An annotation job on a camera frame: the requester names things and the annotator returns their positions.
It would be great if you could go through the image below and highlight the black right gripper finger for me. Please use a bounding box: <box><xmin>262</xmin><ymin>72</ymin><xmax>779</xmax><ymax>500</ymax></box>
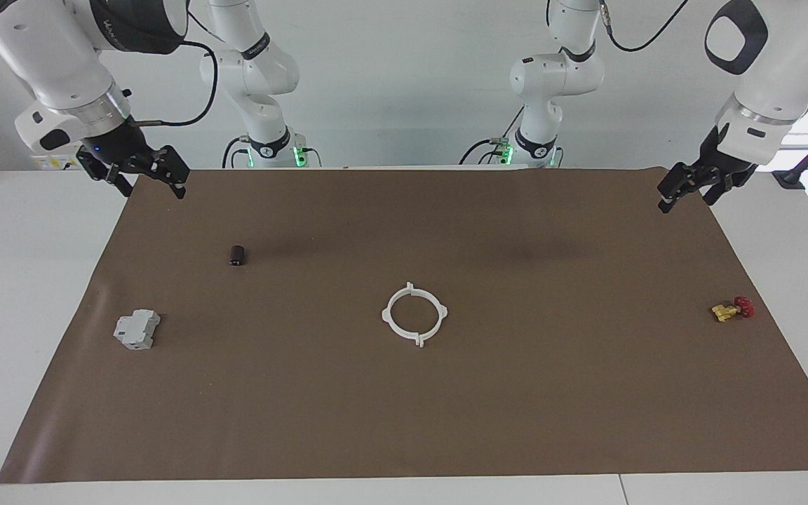
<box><xmin>99</xmin><ymin>163</ymin><xmax>135</xmax><ymax>197</ymax></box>
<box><xmin>157</xmin><ymin>146</ymin><xmax>191</xmax><ymax>200</ymax></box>

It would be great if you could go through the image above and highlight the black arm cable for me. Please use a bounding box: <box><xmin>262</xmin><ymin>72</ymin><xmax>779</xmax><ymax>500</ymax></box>
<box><xmin>130</xmin><ymin>11</ymin><xmax>220</xmax><ymax>128</ymax></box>
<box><xmin>597</xmin><ymin>0</ymin><xmax>692</xmax><ymax>54</ymax></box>

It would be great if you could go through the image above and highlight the white wall socket box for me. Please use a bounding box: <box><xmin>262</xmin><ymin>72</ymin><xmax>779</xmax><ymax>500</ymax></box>
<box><xmin>31</xmin><ymin>151</ymin><xmax>89</xmax><ymax>170</ymax></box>

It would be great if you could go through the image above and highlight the white circuit breaker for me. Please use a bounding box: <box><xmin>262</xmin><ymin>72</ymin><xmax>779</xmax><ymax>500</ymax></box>
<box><xmin>113</xmin><ymin>309</ymin><xmax>161</xmax><ymax>351</ymax></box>

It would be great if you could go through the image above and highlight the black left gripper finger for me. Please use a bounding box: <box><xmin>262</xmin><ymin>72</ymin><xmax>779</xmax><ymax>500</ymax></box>
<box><xmin>658</xmin><ymin>163</ymin><xmax>692</xmax><ymax>214</ymax></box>
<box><xmin>702</xmin><ymin>172</ymin><xmax>731</xmax><ymax>206</ymax></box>

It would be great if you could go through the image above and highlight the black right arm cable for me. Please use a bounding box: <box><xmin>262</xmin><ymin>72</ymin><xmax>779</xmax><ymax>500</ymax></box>
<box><xmin>130</xmin><ymin>11</ymin><xmax>220</xmax><ymax>128</ymax></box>

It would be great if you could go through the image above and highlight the black base cable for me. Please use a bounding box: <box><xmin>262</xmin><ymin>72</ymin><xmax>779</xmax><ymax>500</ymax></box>
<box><xmin>222</xmin><ymin>137</ymin><xmax>252</xmax><ymax>169</ymax></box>
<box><xmin>460</xmin><ymin>105</ymin><xmax>523</xmax><ymax>166</ymax></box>

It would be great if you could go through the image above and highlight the brown table mat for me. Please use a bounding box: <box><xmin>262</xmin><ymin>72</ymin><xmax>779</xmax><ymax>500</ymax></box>
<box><xmin>0</xmin><ymin>167</ymin><xmax>808</xmax><ymax>485</ymax></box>

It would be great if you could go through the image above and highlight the brass valve red handle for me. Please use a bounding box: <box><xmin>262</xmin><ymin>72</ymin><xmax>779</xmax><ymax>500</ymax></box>
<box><xmin>711</xmin><ymin>296</ymin><xmax>755</xmax><ymax>325</ymax></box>

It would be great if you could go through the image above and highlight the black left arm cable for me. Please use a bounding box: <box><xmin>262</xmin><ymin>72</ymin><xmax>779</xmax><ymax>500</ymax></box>
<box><xmin>597</xmin><ymin>0</ymin><xmax>692</xmax><ymax>54</ymax></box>

